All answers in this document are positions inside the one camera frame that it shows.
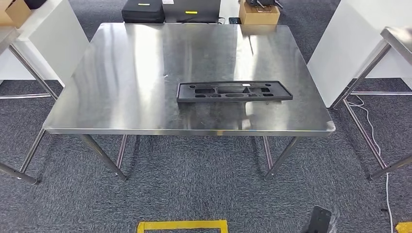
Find black right camera mount bracket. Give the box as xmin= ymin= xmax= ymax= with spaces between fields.
xmin=302 ymin=205 xmax=333 ymax=233

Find white floor cable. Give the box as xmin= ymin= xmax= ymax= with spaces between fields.
xmin=346 ymin=96 xmax=395 ymax=233

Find yellow floor tape square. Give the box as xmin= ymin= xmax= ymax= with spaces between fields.
xmin=395 ymin=221 xmax=412 ymax=233
xmin=137 ymin=220 xmax=229 ymax=233

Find black plastic plate bracket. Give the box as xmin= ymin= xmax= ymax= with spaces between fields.
xmin=176 ymin=80 xmax=293 ymax=104

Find black equipment case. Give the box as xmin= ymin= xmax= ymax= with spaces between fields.
xmin=121 ymin=0 xmax=166 ymax=24

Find black tools on box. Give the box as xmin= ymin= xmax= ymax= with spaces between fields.
xmin=245 ymin=0 xmax=285 ymax=9

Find dark case with yellow label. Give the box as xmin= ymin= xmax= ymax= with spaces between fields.
xmin=162 ymin=0 xmax=222 ymax=24

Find white cabinet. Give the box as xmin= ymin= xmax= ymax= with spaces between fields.
xmin=0 ymin=0 xmax=90 ymax=88
xmin=307 ymin=0 xmax=412 ymax=108

